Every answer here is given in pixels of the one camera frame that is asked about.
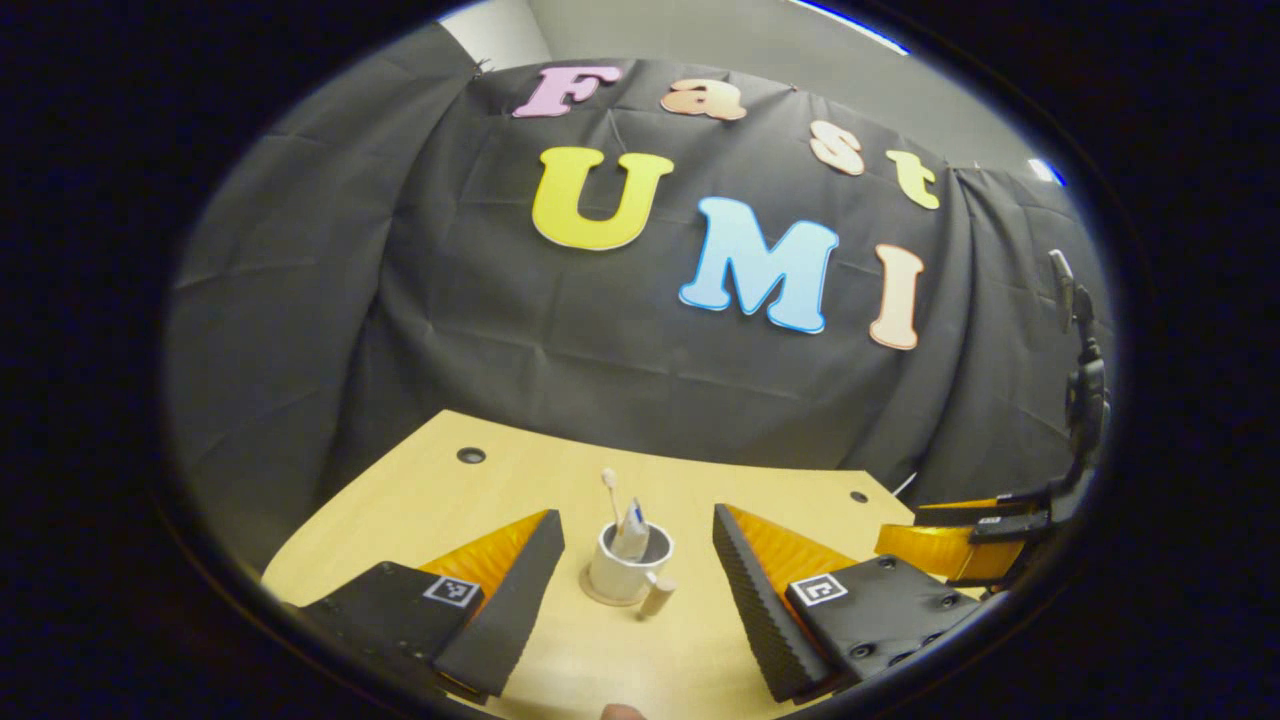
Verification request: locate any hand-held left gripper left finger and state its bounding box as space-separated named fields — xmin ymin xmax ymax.
xmin=295 ymin=508 xmax=567 ymax=701

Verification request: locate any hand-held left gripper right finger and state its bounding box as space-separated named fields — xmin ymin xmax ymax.
xmin=711 ymin=502 xmax=986 ymax=703

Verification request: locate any round cork coaster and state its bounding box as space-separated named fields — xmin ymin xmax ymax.
xmin=578 ymin=565 xmax=651 ymax=608

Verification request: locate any white cup with beige handle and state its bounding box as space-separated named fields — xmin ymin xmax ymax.
xmin=586 ymin=520 xmax=678 ymax=621

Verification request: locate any white toothpaste tube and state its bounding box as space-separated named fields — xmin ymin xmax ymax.
xmin=612 ymin=497 xmax=651 ymax=561

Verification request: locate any light wooden desktop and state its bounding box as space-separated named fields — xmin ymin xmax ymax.
xmin=262 ymin=408 xmax=986 ymax=720

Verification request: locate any black backdrop cloth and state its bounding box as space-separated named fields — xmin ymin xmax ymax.
xmin=165 ymin=25 xmax=1116 ymax=576

